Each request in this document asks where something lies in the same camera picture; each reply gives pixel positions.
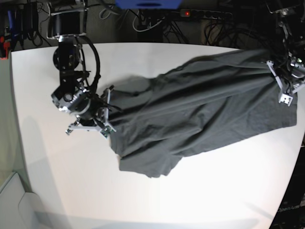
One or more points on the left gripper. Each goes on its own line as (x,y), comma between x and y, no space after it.
(294,81)

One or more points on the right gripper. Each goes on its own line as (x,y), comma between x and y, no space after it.
(90,111)

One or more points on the dark grey t-shirt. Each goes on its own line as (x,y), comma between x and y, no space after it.
(204,104)

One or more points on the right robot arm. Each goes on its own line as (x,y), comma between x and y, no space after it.
(75,95)

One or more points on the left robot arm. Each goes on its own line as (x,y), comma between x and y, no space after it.
(290,15)

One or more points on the black power strip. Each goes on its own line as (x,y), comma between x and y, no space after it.
(201,14)

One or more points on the red clamp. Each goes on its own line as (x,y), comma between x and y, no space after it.
(4,48)

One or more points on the grey chair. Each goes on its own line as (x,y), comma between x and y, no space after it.
(19,209)

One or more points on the blue box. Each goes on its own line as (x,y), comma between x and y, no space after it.
(148,4)

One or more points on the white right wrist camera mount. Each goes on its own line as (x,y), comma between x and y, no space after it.
(105,132)

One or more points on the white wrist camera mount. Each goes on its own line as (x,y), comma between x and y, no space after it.
(283,83)
(105,132)

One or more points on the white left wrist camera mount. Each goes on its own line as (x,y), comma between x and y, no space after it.
(283,83)

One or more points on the black equipment with cables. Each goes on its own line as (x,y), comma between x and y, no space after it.
(23,20)

